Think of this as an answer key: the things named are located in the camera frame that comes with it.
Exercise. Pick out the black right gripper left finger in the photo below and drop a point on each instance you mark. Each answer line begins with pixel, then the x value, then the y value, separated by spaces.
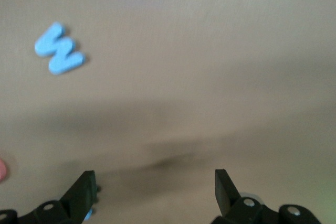
pixel 81 195

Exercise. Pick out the brown table cover mat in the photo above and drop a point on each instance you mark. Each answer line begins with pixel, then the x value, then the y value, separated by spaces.
pixel 210 37

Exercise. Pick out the red foam letter a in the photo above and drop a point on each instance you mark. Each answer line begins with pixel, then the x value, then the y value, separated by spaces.
pixel 2 170

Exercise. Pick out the large blue foam letter M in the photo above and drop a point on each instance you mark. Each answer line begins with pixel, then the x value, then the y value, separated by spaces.
pixel 63 64

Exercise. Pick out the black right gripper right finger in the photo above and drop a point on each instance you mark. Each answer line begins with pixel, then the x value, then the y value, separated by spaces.
pixel 225 195

